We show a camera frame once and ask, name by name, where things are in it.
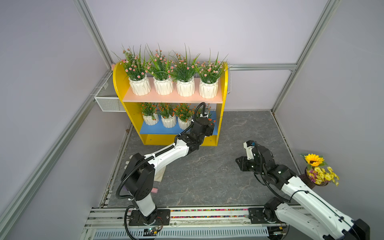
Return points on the beige gardening glove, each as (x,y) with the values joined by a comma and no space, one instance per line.
(158,174)

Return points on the sunflower bouquet in basket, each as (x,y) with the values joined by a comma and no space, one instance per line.
(318,172)

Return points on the yellow rack with shelves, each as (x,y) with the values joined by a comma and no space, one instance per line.
(158,134)

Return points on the white mesh basket left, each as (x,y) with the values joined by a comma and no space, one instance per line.
(105,96)

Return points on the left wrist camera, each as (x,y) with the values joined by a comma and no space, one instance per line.
(204,114)

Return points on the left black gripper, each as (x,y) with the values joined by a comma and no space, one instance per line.
(210,129)

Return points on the orange flower pot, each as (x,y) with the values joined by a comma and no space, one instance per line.
(167,115)
(184,115)
(149,113)
(207,109)

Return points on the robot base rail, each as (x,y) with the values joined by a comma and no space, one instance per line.
(190,223)

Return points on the white wire basket rear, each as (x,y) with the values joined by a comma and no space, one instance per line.
(229,89)

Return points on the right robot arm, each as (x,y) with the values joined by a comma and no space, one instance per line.
(304,209)

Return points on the pink flower pot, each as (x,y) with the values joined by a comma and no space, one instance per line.
(210,73)
(136,68)
(160,68)
(183,70)

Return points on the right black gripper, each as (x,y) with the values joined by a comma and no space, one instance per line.
(243,160)

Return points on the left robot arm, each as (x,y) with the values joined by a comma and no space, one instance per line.
(138,178)

